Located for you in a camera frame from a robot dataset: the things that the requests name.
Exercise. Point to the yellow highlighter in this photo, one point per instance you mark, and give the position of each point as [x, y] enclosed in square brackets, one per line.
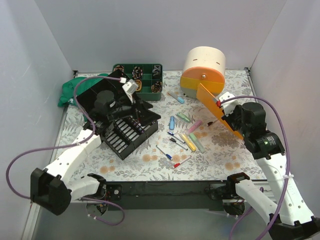
[188, 142]

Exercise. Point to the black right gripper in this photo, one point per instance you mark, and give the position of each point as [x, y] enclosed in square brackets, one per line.
[230, 118]

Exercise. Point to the round cream drawer cabinet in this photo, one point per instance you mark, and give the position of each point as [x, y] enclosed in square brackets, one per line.
[203, 65]

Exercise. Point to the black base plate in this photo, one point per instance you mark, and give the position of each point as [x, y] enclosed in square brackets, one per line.
[165, 195]

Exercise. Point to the white marker black cap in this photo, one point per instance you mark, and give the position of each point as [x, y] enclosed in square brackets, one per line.
[177, 143]

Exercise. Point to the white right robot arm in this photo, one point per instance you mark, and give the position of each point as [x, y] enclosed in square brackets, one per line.
[287, 217]

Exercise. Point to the green cloth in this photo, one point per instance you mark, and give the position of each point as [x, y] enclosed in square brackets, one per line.
[67, 94]

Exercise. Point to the floral table mat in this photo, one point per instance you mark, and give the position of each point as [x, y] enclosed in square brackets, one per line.
[224, 154]

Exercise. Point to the black mesh file organizer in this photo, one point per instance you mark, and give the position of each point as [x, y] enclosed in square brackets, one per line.
[124, 135]

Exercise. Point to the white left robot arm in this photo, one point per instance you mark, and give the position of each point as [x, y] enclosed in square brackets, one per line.
[51, 187]

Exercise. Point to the pink highlighter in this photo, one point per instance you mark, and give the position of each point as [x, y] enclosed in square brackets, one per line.
[194, 127]

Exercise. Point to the green compartment tray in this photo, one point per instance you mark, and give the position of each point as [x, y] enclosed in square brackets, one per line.
[148, 76]

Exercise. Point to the blue correction tape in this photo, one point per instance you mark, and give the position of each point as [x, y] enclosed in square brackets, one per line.
[172, 123]

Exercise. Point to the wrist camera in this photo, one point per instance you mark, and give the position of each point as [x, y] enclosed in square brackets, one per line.
[130, 88]
[228, 107]

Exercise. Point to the white marker red cap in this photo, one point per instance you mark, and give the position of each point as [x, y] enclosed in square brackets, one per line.
[183, 161]

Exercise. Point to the green highlighter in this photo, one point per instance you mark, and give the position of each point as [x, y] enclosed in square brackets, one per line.
[197, 143]

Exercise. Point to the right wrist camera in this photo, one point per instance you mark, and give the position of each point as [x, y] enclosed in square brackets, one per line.
[228, 107]

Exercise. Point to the grey marker light-blue cap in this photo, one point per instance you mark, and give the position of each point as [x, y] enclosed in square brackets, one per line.
[176, 97]

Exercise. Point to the small white marker blue cap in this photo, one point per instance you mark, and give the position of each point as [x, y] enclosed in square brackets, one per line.
[176, 137]

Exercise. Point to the orange file folder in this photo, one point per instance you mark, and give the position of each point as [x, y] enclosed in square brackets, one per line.
[209, 101]

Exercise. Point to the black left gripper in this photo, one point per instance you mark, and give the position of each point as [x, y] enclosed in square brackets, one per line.
[133, 110]

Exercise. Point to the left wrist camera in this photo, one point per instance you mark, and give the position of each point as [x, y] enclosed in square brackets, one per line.
[130, 88]

